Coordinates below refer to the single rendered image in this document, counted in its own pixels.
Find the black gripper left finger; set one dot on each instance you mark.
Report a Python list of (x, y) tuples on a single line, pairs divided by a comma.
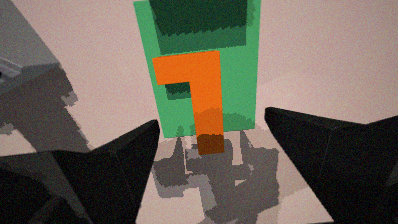
[(103, 186)]

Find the orange l-shaped part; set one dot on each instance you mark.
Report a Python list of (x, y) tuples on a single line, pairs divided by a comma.
[(202, 71)]

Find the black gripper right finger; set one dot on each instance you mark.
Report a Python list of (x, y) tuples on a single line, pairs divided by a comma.
[(352, 168)]

